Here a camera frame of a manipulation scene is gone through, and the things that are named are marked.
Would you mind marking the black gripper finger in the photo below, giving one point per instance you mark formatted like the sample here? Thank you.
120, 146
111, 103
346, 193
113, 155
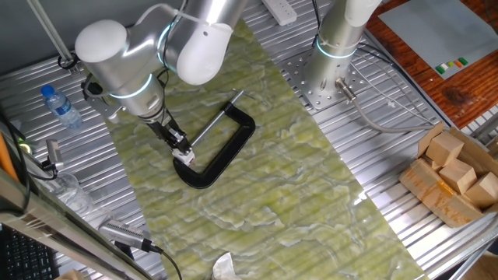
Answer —
175, 147
184, 142

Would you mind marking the blue label water bottle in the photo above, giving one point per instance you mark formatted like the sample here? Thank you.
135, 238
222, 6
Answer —
62, 107

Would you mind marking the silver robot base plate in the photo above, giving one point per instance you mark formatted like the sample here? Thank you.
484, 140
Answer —
315, 99

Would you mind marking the brown wooden table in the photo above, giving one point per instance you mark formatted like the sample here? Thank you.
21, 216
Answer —
459, 97

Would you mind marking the aluminium frame pole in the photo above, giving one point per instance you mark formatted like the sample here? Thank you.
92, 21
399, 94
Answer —
48, 29

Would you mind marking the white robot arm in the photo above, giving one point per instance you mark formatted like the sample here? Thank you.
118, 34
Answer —
116, 70

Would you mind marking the light wooden block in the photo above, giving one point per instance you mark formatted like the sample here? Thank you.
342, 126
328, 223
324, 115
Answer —
482, 192
458, 177
433, 165
443, 149

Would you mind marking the brown wooden item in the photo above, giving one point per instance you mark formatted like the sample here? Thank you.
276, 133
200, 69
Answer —
432, 194

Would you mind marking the green marble pattern mat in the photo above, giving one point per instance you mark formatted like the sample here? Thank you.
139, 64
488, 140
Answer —
272, 194

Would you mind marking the black C-clamp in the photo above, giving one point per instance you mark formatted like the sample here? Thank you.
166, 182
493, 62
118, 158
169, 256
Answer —
233, 148

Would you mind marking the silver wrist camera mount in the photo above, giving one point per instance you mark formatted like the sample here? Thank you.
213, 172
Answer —
103, 109

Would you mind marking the aluminium desk rail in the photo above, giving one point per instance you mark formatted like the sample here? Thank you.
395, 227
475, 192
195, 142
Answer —
46, 225

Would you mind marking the white power strip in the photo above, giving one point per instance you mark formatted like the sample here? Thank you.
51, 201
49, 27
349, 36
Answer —
280, 11

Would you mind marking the green toy brick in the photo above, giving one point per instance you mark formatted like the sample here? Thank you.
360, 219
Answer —
463, 61
439, 70

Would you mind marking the white zip tie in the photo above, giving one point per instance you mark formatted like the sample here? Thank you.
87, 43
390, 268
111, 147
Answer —
194, 18

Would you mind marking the aluminium profile bar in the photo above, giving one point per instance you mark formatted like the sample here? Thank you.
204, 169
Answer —
478, 253

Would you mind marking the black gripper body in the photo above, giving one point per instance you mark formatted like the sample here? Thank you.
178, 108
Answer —
165, 132

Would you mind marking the orange toy brick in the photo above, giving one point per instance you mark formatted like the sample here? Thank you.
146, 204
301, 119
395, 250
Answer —
459, 64

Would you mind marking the black keyboard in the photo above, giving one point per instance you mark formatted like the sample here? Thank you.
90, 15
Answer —
23, 260

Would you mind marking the tan cardboard box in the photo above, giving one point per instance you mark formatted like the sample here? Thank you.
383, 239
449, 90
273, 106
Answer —
70, 276

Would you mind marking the clear plastic cup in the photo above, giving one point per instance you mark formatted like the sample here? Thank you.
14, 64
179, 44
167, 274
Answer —
72, 192

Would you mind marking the black and metal tool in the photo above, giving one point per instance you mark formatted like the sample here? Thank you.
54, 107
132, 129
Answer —
52, 155

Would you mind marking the white ribbed device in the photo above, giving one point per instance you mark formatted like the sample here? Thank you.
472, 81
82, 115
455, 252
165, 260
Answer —
120, 233

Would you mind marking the white toy brick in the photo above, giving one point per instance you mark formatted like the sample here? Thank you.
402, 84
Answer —
444, 66

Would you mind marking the orange stick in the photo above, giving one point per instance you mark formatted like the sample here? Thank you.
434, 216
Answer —
7, 159

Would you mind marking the grey brick baseplate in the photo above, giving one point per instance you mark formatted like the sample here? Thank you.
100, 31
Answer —
420, 31

